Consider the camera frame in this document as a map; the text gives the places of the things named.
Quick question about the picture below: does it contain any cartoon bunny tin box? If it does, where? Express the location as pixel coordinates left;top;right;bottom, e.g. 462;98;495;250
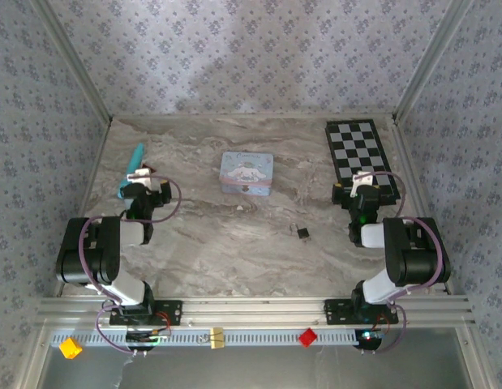
218;151;276;198

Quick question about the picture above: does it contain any teal flashlight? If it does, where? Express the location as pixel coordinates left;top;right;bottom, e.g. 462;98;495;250
116;142;147;199

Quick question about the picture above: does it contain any black grey chessboard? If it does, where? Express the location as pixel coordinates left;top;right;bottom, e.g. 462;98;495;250
324;118;401;206

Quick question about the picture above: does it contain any left controller board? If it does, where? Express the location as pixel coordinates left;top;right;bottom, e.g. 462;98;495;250
125;329;173;347

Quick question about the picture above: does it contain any controller board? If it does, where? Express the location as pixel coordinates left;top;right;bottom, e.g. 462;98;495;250
125;329;173;347
356;328;388;351

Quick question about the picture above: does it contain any right controller board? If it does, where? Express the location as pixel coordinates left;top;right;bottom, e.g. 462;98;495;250
356;328;388;351

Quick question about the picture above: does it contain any red toy block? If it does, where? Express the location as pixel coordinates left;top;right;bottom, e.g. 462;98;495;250
298;327;320;348

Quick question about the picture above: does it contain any tan wooden clip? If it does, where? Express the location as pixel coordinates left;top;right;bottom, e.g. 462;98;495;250
209;327;227;350

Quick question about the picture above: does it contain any orange toy block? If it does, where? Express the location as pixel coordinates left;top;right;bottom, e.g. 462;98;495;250
58;337;84;361

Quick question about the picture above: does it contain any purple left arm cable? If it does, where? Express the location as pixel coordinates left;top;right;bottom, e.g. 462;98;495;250
79;173;183;358

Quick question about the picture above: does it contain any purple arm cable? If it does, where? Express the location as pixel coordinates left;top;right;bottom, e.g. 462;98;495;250
355;170;444;356
79;173;183;358

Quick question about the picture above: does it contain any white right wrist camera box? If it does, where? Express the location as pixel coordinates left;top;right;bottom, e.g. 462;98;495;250
350;170;375;199

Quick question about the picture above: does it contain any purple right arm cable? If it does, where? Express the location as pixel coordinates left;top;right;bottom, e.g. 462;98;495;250
355;170;444;356

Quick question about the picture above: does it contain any aluminium side rail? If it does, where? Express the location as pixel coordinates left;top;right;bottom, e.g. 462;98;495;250
390;115;457;295

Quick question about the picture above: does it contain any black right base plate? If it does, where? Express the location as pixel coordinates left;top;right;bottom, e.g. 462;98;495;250
324;297;400;326

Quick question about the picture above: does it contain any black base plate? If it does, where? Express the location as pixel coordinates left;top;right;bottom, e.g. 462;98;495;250
109;298;183;327
324;297;400;326

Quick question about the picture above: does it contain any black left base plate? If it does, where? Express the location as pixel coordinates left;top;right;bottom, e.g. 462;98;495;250
109;298;183;327

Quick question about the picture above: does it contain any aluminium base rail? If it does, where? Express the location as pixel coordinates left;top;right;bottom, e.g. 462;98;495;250
35;295;477;327

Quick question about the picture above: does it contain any grey slotted cable duct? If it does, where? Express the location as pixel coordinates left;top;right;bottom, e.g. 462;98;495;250
50;327;359;348

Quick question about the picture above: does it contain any aluminium frame post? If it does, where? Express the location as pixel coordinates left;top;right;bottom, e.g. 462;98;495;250
393;0;475;122
30;0;114;123

